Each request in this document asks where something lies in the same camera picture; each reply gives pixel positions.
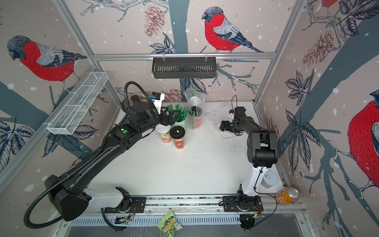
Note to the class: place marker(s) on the white wire mesh shelf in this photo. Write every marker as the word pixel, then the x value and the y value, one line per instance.
pixel 70 116

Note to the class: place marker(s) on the black lid red cup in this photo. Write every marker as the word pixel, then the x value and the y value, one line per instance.
pixel 177 133
pixel 195 118

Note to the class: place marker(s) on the green snack packet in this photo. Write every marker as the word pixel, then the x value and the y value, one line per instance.
pixel 169 224

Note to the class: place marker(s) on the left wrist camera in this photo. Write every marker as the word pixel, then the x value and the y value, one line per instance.
pixel 157 99

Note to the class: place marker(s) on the spare clear plastic bag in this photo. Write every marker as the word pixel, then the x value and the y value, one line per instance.
pixel 215 118

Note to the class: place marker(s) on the orange soda can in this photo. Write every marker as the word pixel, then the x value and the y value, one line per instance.
pixel 288 196

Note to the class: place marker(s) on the silver rice cooker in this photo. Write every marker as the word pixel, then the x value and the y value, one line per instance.
pixel 124 105

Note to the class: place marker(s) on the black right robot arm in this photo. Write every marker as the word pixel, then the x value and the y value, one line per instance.
pixel 262 153

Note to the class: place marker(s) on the green straw holder cup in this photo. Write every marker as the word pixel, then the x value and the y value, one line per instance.
pixel 183 124

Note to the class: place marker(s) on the clear plastic carrier bag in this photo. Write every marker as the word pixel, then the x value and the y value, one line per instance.
pixel 191 92

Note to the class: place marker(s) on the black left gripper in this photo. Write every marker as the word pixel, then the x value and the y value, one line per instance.
pixel 171 120

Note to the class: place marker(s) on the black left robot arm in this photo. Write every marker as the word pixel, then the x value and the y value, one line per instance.
pixel 67 191

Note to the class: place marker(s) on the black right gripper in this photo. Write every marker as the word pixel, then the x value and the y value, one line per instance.
pixel 228 126

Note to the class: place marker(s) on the white lid cup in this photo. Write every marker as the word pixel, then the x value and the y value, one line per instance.
pixel 164 132
pixel 195 101

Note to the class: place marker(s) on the green straws bundle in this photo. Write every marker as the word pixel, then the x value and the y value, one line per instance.
pixel 181 113

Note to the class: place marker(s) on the black hanging wire basket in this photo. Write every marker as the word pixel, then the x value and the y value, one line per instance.
pixel 184 68

